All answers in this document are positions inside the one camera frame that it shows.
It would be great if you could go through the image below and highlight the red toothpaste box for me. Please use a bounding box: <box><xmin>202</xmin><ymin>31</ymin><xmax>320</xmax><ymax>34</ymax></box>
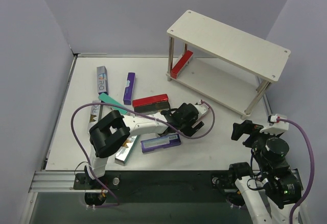
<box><xmin>170</xmin><ymin>51</ymin><xmax>194</xmax><ymax>79</ymax></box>
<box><xmin>132</xmin><ymin>94</ymin><xmax>169</xmax><ymax>107</ymax></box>

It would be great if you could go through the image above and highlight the purple toothpaste box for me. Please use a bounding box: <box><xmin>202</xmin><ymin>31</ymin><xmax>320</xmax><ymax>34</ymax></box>
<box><xmin>141</xmin><ymin>134</ymin><xmax>181</xmax><ymax>154</ymax></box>
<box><xmin>123</xmin><ymin>72</ymin><xmax>136</xmax><ymax>105</ymax></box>

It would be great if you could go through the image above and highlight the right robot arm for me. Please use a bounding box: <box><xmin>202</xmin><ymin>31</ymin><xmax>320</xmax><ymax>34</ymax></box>
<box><xmin>226</xmin><ymin>115</ymin><xmax>302</xmax><ymax>223</ymax></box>

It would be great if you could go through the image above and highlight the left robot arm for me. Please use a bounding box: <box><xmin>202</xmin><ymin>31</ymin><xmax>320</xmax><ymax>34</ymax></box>
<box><xmin>85</xmin><ymin>103</ymin><xmax>208</xmax><ymax>189</ymax></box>

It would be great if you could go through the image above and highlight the white two-tier shelf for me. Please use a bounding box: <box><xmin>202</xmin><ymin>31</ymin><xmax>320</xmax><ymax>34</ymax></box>
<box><xmin>166</xmin><ymin>10</ymin><xmax>291</xmax><ymax>119</ymax></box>

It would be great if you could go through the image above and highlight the purple toothpaste box flat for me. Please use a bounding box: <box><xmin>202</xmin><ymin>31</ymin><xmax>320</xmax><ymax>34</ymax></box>
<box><xmin>141</xmin><ymin>134</ymin><xmax>181</xmax><ymax>154</ymax></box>

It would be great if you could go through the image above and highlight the silver Rio box bottom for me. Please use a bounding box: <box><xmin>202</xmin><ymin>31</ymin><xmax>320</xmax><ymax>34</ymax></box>
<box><xmin>114</xmin><ymin>136</ymin><xmax>139</xmax><ymax>166</ymax></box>

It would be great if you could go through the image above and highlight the silver rio box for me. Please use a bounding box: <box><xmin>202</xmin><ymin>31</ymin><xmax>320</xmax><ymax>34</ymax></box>
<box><xmin>97</xmin><ymin>66</ymin><xmax>109</xmax><ymax>95</ymax></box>
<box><xmin>87</xmin><ymin>100</ymin><xmax>103</xmax><ymax>135</ymax></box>
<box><xmin>114</xmin><ymin>136</ymin><xmax>139</xmax><ymax>166</ymax></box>

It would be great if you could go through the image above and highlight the teal toothpaste box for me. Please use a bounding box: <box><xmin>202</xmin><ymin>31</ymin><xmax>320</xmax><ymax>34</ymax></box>
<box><xmin>98</xmin><ymin>93</ymin><xmax>130</xmax><ymax>115</ymax></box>

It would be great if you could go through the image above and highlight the silver Rio box left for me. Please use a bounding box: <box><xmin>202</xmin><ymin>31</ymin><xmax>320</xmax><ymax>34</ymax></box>
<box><xmin>87</xmin><ymin>100</ymin><xmax>103</xmax><ymax>135</ymax></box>

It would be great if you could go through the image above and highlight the silver Rio box top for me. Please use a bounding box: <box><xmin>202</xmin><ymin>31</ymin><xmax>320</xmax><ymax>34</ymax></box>
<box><xmin>97</xmin><ymin>66</ymin><xmax>109</xmax><ymax>95</ymax></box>

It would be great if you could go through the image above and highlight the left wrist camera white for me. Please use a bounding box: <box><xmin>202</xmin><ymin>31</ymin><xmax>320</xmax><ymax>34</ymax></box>
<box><xmin>194</xmin><ymin>101</ymin><xmax>209</xmax><ymax>120</ymax></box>

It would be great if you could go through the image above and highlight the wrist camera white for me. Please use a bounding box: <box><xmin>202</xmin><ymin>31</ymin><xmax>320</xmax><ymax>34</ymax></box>
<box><xmin>260</xmin><ymin>114</ymin><xmax>289</xmax><ymax>135</ymax></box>
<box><xmin>194</xmin><ymin>101</ymin><xmax>209</xmax><ymax>120</ymax></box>

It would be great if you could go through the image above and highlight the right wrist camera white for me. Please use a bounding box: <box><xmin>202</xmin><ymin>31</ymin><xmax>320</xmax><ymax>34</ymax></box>
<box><xmin>260</xmin><ymin>114</ymin><xmax>289</xmax><ymax>135</ymax></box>

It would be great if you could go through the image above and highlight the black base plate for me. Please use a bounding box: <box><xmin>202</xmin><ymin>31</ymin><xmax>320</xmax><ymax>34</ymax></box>
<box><xmin>73</xmin><ymin>170</ymin><xmax>245</xmax><ymax>207</ymax></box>

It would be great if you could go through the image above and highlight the aluminium frame rail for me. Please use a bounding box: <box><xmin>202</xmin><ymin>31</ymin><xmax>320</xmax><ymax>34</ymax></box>
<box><xmin>19</xmin><ymin>55</ymin><xmax>117</xmax><ymax>223</ymax></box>

